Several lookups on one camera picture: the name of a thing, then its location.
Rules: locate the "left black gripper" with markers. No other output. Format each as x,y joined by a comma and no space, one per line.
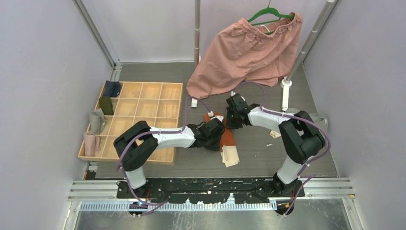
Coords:
215,147

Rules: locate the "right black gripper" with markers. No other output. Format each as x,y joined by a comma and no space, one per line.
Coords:
230,124

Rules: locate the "orange white underwear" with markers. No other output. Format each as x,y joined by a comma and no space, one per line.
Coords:
228,149

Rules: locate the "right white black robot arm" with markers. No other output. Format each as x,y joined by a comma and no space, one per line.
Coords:
301,138

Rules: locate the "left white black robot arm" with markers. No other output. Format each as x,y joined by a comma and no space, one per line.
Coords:
138,143

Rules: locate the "beige underwear on table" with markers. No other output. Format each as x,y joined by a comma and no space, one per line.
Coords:
275,134

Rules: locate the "grey underwear on table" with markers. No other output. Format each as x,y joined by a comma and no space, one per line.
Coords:
318,118

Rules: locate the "navy rolled underwear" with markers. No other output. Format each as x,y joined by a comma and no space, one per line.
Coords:
112,89

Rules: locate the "dark green rolled underwear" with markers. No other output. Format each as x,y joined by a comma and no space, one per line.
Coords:
106,105

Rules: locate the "grey rolled underwear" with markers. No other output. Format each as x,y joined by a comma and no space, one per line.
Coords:
97,121

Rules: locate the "pink rolled underwear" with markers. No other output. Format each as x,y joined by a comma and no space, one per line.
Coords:
91,144

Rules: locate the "wooden compartment tray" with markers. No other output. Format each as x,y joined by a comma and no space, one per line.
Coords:
158,103

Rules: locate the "right metal rack pole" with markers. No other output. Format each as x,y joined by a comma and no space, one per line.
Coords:
286,82

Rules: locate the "metal rack pole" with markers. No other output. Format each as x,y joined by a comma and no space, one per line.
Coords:
197,32
286,82

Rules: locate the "pink shorts on hanger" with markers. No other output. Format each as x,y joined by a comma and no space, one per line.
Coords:
243,52

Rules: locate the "green clothes hanger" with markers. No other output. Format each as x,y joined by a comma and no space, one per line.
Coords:
271,11

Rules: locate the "centre metal rack pole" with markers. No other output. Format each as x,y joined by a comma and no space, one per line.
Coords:
197,32

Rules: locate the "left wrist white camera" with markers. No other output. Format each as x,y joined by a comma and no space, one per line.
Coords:
212,115

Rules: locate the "left aluminium frame post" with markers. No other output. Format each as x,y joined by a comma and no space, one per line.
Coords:
91,18

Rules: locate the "slotted aluminium cable duct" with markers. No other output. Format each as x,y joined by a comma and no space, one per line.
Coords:
200,206

